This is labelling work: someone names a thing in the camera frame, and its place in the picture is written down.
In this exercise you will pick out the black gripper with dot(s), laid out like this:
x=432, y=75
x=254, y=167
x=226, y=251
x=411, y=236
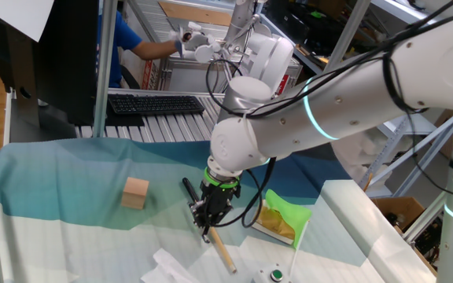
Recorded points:
x=218, y=200

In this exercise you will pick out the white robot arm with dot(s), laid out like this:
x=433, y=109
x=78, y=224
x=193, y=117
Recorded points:
x=368, y=98

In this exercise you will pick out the person bare forearm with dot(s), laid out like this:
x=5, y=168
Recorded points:
x=155, y=50

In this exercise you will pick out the teleoperator hand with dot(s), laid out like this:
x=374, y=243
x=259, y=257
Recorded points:
x=182, y=45

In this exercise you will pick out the black and wood cue stick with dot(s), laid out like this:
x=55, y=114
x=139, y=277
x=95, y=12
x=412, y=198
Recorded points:
x=222, y=251

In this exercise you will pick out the gold and white tissue pack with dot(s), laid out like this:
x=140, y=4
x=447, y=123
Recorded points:
x=269, y=224

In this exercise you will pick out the white paper tissue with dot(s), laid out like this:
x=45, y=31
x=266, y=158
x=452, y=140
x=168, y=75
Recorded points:
x=167, y=269

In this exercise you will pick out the wooden block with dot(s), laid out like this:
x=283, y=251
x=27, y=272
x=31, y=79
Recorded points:
x=135, y=194

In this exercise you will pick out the green flag on white pole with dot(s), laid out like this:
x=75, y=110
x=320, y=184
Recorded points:
x=293, y=214

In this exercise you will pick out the grey box with green button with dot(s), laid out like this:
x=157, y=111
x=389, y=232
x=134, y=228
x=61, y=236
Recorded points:
x=275, y=276

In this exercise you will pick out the black keyboard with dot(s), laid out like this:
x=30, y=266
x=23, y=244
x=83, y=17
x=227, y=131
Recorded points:
x=155, y=104

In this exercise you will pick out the teal blue white tablecloth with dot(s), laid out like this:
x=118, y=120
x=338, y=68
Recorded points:
x=73, y=220

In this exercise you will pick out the grey metal cabinet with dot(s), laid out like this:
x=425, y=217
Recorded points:
x=187, y=80

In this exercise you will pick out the red and white sign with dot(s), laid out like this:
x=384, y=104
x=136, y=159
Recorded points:
x=147, y=74

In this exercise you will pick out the black office chair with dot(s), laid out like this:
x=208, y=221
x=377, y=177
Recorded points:
x=128, y=80

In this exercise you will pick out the white foam packing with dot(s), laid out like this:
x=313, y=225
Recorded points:
x=360, y=157

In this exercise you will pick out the white haptic control device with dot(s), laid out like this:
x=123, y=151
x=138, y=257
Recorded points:
x=269, y=55

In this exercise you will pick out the cardboard box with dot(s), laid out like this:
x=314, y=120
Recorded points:
x=399, y=206

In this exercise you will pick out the grey monitor stand base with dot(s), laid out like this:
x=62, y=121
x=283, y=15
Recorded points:
x=34, y=126

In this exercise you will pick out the person torso in blue shirt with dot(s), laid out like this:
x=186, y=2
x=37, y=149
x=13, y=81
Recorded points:
x=122, y=39

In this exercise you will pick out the wooden board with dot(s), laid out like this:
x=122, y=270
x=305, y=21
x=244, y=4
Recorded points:
x=203, y=13

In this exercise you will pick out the silver cylindrical column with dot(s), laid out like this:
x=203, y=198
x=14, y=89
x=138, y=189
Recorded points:
x=240, y=15

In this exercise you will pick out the black monitor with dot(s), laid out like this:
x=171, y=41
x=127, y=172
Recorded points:
x=65, y=59

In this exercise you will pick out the blue grey steel shelf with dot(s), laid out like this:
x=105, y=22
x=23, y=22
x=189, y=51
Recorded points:
x=415, y=149

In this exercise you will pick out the white paper sheet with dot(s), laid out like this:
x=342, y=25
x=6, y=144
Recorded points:
x=18, y=15

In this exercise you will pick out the white shelf board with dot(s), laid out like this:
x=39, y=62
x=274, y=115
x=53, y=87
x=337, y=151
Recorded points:
x=399, y=9

